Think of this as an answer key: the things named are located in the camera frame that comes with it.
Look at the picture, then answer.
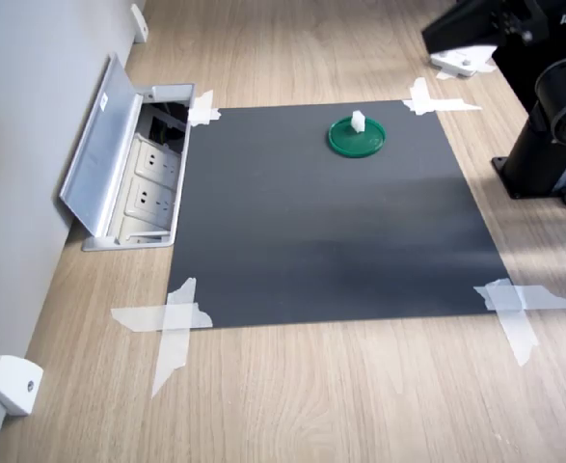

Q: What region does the round green lid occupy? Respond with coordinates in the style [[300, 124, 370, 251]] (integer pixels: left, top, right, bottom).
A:
[[328, 115, 388, 159]]

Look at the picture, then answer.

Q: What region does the dark grey mat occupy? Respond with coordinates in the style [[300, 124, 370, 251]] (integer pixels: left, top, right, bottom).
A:
[[168, 99, 511, 330]]

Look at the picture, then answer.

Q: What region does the white power socket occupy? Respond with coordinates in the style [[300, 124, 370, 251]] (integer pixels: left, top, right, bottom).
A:
[[124, 177, 175, 218], [135, 138, 180, 177]]

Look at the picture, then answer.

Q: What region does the silver table socket box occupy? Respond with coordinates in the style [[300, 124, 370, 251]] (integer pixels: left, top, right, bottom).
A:
[[59, 53, 197, 252]]

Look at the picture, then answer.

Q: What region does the grey partition panel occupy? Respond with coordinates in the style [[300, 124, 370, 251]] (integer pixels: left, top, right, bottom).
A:
[[0, 0, 147, 463]]

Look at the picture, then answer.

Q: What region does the white corner bracket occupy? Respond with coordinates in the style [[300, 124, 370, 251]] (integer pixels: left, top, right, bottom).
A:
[[130, 3, 149, 44], [0, 355, 44, 417]]

